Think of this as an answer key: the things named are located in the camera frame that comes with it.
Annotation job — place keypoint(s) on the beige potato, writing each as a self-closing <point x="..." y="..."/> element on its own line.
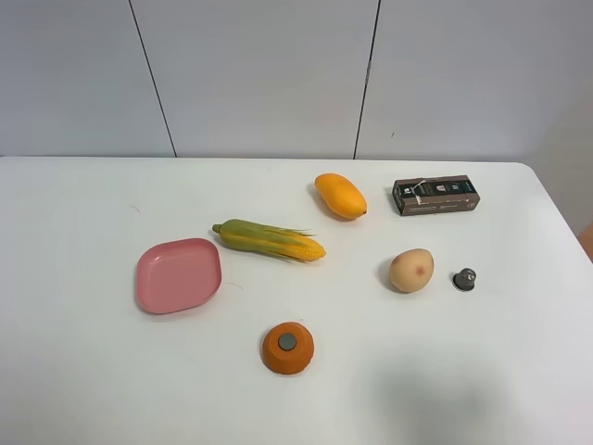
<point x="412" y="270"/>

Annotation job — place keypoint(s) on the orange bowl-shaped object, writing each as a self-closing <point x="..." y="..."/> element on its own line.
<point x="287" y="349"/>

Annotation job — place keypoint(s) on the yellow mango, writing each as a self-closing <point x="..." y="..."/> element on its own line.
<point x="342" y="197"/>

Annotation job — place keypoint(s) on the corn cob with husk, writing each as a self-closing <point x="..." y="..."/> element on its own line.
<point x="278" y="242"/>

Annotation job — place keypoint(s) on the dark coffee capsule box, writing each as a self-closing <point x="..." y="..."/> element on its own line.
<point x="434" y="195"/>

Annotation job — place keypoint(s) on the pink square plate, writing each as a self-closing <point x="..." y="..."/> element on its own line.
<point x="177" y="276"/>

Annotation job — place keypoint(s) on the grey coffee capsule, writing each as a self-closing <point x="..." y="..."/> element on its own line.
<point x="464" y="280"/>

